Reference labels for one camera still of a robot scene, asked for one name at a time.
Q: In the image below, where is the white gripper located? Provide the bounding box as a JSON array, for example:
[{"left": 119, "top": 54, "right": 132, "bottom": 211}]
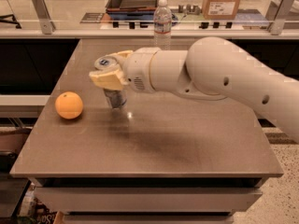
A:
[{"left": 89, "top": 48, "right": 160, "bottom": 93}]

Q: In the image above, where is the silver redbull can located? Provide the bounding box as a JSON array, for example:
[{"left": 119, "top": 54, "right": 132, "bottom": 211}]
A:
[{"left": 94, "top": 54, "right": 127, "bottom": 108}]

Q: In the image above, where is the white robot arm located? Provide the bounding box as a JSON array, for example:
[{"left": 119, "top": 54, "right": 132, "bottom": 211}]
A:
[{"left": 89, "top": 37, "right": 299, "bottom": 142}]

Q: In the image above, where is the orange fruit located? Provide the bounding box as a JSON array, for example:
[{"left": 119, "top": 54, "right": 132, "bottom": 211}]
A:
[{"left": 55, "top": 91, "right": 83, "bottom": 119}]

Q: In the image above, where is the clear plastic water bottle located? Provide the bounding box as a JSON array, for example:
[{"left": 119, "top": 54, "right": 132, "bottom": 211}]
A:
[{"left": 153, "top": 0, "right": 172, "bottom": 50}]

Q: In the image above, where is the grey metal tray box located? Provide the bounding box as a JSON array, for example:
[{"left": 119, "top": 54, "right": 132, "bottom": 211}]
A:
[{"left": 105, "top": 0, "right": 165, "bottom": 14}]

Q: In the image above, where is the cardboard box with label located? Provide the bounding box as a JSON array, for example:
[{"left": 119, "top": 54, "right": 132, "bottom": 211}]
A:
[{"left": 202, "top": 0, "right": 241, "bottom": 20}]

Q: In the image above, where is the grey table drawer front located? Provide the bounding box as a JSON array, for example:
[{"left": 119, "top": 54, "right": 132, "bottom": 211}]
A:
[{"left": 36, "top": 188, "right": 263, "bottom": 213}]

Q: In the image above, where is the left metal glass bracket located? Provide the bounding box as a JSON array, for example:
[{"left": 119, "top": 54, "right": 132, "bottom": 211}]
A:
[{"left": 32, "top": 0, "right": 56, "bottom": 35}]

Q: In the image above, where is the metal glass bracket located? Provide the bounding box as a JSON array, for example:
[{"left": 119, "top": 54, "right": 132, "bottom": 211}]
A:
[
  {"left": 32, "top": 0, "right": 56, "bottom": 35},
  {"left": 265, "top": 0, "right": 299, "bottom": 35}
]

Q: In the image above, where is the right metal glass bracket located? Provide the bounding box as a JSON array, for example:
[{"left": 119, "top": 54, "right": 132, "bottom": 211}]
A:
[{"left": 265, "top": 0, "right": 299, "bottom": 35}]

